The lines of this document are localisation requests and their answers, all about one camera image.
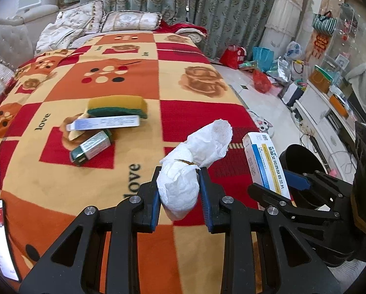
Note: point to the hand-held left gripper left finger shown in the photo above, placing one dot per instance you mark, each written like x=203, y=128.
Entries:
x=154, y=202

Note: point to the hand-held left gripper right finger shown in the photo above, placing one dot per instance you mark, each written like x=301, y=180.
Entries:
x=205, y=202

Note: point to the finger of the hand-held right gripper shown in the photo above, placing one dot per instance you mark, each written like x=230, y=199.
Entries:
x=277, y=200
x=296, y=180

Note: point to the black trash bin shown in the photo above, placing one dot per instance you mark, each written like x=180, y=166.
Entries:
x=302, y=162

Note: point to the white tissue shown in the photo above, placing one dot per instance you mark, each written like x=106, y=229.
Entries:
x=183, y=190

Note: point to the white blue striped medicine box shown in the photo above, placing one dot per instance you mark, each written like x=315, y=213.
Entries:
x=262, y=159

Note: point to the white cartoon slipper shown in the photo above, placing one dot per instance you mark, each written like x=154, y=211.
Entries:
x=261, y=124

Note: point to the white television cabinet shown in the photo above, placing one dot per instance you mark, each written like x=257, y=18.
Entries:
x=320, y=116

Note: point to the orange box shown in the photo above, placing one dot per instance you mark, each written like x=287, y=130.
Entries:
x=339, y=105

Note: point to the small green box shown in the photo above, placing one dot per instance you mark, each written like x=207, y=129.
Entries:
x=91, y=148

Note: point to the long white box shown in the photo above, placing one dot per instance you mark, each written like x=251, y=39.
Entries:
x=106, y=122

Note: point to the grey draped cloth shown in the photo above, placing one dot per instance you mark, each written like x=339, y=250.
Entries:
x=365, y=79

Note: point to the yellow green sponge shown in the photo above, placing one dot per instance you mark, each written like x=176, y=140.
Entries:
x=118, y=105

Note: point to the red plastic bag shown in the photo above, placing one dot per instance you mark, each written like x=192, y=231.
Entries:
x=261, y=81

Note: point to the silver foil bag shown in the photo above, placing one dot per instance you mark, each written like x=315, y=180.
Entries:
x=279, y=69

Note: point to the teal paper bag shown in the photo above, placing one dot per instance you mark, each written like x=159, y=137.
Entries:
x=262, y=58

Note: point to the red orange printed blanket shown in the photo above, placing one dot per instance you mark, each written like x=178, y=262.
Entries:
x=109, y=82

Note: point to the white plastic bag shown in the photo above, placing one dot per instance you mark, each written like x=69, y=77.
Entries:
x=293, y=51

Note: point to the red hanging ornament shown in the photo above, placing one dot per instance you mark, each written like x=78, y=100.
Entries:
x=320, y=44

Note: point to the red paper bag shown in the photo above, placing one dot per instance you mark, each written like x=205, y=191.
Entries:
x=231, y=57

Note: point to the green striped tote bag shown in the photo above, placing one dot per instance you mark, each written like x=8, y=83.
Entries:
x=324, y=24

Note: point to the smartphone with lit screen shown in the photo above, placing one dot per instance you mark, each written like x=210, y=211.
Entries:
x=2, y=239

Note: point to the lace covered standing air conditioner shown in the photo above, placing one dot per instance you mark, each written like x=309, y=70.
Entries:
x=282, y=21

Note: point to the red folded cloth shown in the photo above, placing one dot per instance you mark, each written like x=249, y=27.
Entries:
x=186, y=32

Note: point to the beige patterned pillow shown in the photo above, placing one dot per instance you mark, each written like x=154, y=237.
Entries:
x=131, y=21

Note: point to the white floral cushion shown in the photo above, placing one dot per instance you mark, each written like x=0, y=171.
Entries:
x=57, y=38

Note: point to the floral fringed pillow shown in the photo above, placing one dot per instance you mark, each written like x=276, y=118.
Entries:
x=78, y=17

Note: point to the beige upholstered headboard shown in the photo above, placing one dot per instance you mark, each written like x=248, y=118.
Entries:
x=8, y=39

